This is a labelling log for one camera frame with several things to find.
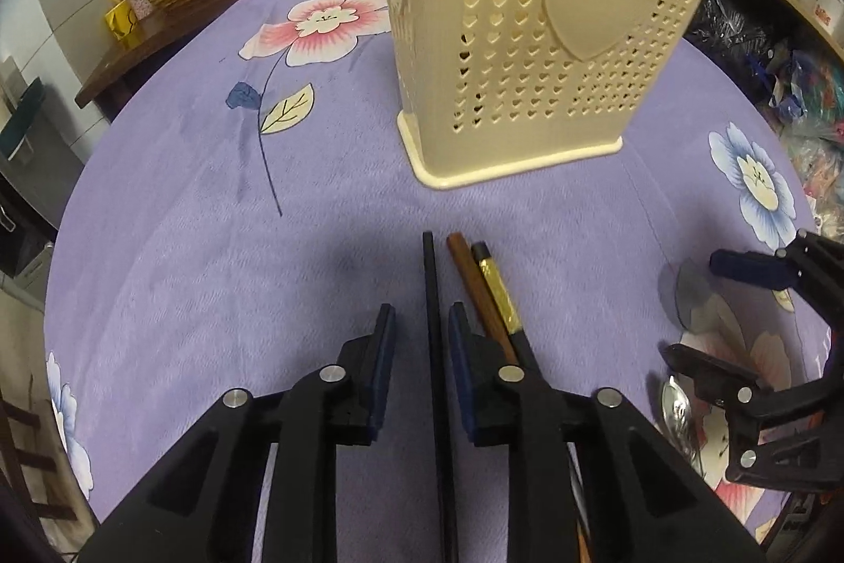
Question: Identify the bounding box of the wooden handled metal spoon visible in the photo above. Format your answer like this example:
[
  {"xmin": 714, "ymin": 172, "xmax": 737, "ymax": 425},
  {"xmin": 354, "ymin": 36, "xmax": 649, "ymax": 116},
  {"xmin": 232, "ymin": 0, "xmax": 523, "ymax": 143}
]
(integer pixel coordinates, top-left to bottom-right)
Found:
[{"xmin": 659, "ymin": 376, "xmax": 703, "ymax": 472}]

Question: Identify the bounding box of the black chopstick gold band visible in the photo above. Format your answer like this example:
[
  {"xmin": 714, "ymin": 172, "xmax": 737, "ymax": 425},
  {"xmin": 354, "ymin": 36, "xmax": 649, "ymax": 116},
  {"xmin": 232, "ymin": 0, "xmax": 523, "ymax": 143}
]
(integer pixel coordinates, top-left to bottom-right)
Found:
[{"xmin": 471, "ymin": 242, "xmax": 541, "ymax": 373}]

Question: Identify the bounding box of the grey plastic spoon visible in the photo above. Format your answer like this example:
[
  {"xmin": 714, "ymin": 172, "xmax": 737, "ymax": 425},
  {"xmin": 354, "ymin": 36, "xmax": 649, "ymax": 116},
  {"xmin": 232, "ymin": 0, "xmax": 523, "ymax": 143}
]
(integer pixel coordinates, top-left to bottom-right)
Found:
[{"xmin": 658, "ymin": 260, "xmax": 747, "ymax": 356}]

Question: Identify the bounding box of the clear bag of colourful items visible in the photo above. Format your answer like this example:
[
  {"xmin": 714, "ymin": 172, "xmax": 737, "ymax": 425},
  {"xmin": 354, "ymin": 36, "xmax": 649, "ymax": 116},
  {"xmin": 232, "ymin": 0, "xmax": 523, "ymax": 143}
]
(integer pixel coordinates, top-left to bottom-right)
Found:
[{"xmin": 765, "ymin": 41, "xmax": 842, "ymax": 242}]

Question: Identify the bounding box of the black plastic bag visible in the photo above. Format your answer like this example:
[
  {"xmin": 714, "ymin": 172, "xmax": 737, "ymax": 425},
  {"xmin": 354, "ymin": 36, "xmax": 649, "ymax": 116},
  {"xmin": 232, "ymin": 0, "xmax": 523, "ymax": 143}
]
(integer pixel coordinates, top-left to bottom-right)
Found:
[{"xmin": 684, "ymin": 0, "xmax": 775, "ymax": 103}]

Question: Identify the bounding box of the purple floral tablecloth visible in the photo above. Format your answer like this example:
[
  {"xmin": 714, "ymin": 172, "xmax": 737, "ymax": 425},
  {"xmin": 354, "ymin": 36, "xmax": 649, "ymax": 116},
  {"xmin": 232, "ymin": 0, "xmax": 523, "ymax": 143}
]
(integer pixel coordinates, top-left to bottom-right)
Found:
[{"xmin": 46, "ymin": 0, "xmax": 814, "ymax": 561}]

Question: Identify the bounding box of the cream plastic cutlery holder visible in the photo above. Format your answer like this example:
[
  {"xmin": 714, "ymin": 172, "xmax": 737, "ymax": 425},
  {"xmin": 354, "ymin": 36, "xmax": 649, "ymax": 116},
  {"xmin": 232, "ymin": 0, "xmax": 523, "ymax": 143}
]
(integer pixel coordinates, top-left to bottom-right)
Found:
[{"xmin": 388, "ymin": 0, "xmax": 701, "ymax": 188}]

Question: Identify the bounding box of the yellow cup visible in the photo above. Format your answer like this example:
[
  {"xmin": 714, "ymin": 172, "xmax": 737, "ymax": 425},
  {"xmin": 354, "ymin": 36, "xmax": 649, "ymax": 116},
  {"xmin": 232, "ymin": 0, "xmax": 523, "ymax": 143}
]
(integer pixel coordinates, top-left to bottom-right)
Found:
[{"xmin": 104, "ymin": 0, "xmax": 139, "ymax": 41}]

